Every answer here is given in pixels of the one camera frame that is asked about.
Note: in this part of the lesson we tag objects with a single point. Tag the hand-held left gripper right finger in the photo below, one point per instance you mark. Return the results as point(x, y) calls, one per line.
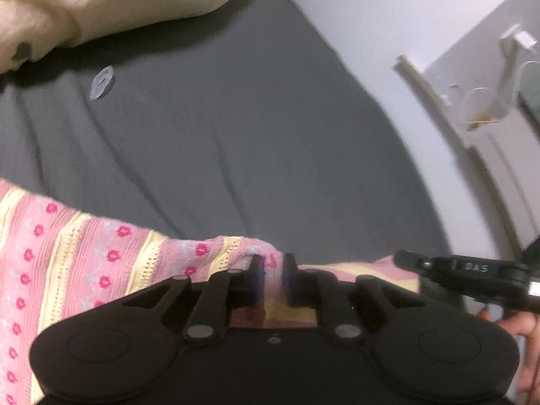
point(290, 280)

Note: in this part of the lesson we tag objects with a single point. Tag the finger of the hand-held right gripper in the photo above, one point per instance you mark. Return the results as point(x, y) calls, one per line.
point(447, 268)

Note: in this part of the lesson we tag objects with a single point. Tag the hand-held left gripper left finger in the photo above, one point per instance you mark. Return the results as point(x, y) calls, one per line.
point(256, 280)

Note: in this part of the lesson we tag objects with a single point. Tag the pink striped knit sweater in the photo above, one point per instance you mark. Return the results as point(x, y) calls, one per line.
point(84, 270)

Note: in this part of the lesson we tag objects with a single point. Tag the person's right hand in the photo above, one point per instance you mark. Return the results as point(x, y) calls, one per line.
point(529, 329)

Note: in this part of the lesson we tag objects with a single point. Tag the bed with grey sheet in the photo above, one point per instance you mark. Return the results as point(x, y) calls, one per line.
point(232, 126)

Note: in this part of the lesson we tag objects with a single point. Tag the small grey tag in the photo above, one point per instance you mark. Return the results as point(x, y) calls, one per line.
point(102, 82)

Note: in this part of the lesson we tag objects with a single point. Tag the beige spotted duvet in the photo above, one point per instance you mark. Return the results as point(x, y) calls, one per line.
point(105, 4)

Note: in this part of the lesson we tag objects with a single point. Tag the white wall charger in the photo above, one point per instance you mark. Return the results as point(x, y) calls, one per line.
point(518, 40)

